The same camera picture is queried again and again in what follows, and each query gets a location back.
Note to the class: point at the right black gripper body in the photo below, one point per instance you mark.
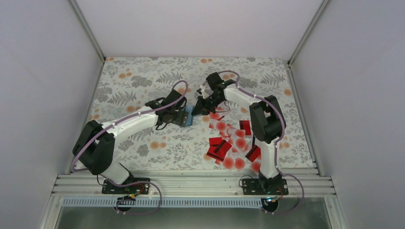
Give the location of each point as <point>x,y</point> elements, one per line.
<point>209,104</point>

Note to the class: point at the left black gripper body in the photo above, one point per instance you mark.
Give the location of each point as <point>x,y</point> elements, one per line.
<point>180,120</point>

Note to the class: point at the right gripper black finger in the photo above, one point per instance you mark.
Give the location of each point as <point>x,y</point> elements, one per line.
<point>200,103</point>
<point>202,111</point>

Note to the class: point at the teal leather card holder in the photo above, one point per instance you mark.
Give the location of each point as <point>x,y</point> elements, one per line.
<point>188,109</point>

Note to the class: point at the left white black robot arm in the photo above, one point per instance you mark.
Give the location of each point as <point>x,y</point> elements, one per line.
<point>96,144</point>

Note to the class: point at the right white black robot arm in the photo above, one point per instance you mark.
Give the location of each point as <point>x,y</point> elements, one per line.
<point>267,122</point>

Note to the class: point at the dark red striped card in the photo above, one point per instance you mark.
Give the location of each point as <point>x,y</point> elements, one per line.
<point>215,141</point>
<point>246,126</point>

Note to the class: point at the red card with stripe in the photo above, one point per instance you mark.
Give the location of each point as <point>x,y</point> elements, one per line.
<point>219,151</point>

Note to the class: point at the floral patterned table mat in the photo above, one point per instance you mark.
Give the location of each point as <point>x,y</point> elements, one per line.
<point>127,83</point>

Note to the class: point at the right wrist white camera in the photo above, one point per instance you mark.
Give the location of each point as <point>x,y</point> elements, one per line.
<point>201,91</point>

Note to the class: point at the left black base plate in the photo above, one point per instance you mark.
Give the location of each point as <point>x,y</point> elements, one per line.
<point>109,188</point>

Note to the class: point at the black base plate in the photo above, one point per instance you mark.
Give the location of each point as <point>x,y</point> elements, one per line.
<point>109,188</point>
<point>255,186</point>

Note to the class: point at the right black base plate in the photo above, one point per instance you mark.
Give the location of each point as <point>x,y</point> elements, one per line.
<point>255,186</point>

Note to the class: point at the aluminium rail frame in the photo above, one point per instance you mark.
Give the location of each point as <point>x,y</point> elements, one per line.
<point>199,183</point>

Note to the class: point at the blue slotted cable duct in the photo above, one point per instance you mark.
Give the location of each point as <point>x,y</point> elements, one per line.
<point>145,202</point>

